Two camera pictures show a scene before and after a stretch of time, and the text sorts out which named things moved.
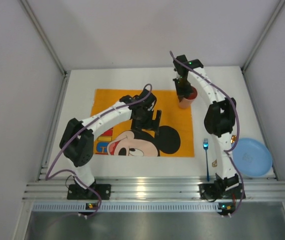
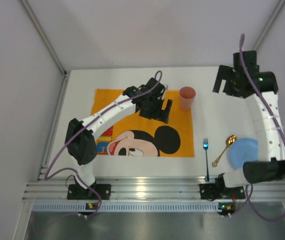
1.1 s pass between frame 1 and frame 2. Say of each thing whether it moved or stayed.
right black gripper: moved
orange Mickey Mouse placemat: stayed
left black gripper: moved
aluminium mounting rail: stayed
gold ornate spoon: stayed
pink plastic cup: stayed
